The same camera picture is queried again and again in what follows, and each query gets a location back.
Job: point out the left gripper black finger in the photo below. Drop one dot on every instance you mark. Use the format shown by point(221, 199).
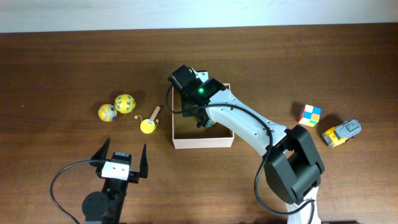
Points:
point(143, 166)
point(99, 157)

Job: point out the yellow ball with blue letters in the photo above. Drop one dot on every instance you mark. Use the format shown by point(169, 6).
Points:
point(125, 103)

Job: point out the yellow grey dump truck toy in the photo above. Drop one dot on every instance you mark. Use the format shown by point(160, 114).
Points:
point(209, 123)

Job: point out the white cardboard box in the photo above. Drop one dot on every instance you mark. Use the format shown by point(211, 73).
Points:
point(185, 134)

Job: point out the yellow and grey ball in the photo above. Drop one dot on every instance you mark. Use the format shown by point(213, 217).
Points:
point(107, 112)

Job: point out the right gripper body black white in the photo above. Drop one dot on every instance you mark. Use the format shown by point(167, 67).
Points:
point(201, 121)

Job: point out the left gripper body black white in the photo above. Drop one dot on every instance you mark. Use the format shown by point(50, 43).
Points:
point(132, 177)

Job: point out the colourful puzzle cube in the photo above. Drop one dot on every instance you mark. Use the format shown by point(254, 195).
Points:
point(309, 115)

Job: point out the yellow wooden rattle drum toy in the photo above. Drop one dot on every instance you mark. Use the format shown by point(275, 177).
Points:
point(148, 126)

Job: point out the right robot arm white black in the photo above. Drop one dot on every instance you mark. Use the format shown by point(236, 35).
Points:
point(290, 161)

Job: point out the yellow grey mixer truck toy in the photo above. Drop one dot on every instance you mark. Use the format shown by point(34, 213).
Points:
point(342, 133)

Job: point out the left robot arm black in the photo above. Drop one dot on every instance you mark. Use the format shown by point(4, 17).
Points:
point(105, 206)

